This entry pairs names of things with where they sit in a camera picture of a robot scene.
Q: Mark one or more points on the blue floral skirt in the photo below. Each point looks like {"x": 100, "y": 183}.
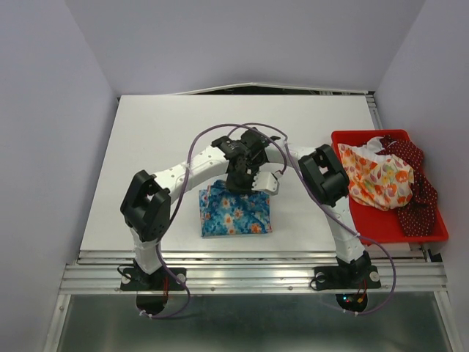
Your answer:
{"x": 223, "y": 213}

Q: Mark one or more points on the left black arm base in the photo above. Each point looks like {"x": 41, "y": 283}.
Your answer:
{"x": 133, "y": 279}

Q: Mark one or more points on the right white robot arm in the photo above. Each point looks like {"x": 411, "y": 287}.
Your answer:
{"x": 326, "y": 182}

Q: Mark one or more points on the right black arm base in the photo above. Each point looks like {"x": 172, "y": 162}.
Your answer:
{"x": 336, "y": 278}

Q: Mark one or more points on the red plastic bin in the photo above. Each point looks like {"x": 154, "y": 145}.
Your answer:
{"x": 382, "y": 226}

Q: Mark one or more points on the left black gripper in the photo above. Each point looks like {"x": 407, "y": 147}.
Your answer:
{"x": 243, "y": 189}

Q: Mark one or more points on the orange floral cream skirt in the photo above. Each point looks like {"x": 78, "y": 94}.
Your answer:
{"x": 377, "y": 179}

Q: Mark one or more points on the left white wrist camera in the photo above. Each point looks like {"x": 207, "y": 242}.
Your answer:
{"x": 266, "y": 182}

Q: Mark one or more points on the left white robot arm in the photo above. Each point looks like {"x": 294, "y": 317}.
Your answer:
{"x": 146, "y": 206}

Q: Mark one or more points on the red polka dot skirt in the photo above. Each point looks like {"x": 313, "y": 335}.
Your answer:
{"x": 417, "y": 218}

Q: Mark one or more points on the aluminium frame rail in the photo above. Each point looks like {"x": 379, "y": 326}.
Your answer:
{"x": 95, "y": 273}

